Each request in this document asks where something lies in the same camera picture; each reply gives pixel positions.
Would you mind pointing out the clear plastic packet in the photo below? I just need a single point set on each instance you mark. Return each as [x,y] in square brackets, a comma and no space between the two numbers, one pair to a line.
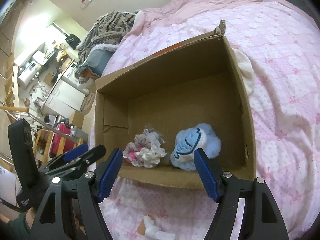
[153,130]

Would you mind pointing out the pink patterned blanket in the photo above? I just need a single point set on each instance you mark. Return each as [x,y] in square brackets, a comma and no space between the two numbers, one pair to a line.
[287,80]

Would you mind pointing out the lace-trimmed scrunchie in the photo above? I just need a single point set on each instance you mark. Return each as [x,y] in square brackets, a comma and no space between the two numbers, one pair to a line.
[130,147]

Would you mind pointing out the patterned knit blanket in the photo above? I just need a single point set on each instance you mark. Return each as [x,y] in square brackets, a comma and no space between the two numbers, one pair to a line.
[112,23]

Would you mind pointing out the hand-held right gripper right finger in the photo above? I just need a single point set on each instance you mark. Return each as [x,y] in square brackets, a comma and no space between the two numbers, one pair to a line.
[207,176]

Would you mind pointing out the blue plush fish toy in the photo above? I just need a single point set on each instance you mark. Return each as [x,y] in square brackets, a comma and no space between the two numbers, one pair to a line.
[192,145]

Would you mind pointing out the brown door mat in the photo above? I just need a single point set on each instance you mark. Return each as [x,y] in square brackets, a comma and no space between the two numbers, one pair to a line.
[87,103]

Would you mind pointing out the brown cardboard box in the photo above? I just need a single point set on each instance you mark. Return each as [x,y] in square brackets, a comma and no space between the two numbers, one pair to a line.
[185,100]

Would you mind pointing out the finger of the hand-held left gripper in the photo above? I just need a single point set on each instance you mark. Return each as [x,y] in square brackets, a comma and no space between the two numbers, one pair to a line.
[75,152]
[87,158]

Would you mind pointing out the wooden stick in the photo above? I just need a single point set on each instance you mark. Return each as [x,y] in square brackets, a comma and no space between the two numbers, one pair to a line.
[13,108]

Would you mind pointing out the cream scrunchie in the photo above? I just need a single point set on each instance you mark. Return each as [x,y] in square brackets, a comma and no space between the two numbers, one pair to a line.
[152,158]

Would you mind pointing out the white washing machine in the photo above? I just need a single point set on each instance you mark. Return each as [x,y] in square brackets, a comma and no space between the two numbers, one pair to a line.
[75,72]

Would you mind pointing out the grey waste bin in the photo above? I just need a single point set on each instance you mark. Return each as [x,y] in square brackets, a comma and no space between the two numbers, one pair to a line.
[80,133]

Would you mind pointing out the pink squishy ball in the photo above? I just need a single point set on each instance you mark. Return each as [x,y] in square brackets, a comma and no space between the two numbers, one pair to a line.
[131,156]

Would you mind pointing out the beige scrunchie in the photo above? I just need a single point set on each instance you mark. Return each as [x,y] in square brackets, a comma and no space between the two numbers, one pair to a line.
[146,140]

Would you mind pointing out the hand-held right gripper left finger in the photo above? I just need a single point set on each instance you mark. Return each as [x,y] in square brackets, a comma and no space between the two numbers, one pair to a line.
[110,177]

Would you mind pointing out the white fleece cloth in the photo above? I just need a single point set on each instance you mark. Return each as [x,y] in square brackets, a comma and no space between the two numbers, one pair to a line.
[246,67]

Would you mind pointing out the white kitchen appliance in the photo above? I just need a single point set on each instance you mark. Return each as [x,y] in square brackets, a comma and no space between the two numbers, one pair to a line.
[26,73]

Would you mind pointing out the white soft socks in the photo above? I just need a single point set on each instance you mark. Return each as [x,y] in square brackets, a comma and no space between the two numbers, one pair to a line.
[153,228]

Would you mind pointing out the person's left forearm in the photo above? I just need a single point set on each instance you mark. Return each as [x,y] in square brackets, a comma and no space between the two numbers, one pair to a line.
[15,227]

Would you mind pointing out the red suitcase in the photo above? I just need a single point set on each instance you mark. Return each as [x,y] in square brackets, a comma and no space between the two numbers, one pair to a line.
[58,140]

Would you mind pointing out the yellow wooden stool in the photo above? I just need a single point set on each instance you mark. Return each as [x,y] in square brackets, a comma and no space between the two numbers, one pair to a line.
[42,140]

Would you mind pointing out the black hanging garment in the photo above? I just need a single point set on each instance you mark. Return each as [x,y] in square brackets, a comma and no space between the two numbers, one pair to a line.
[73,40]

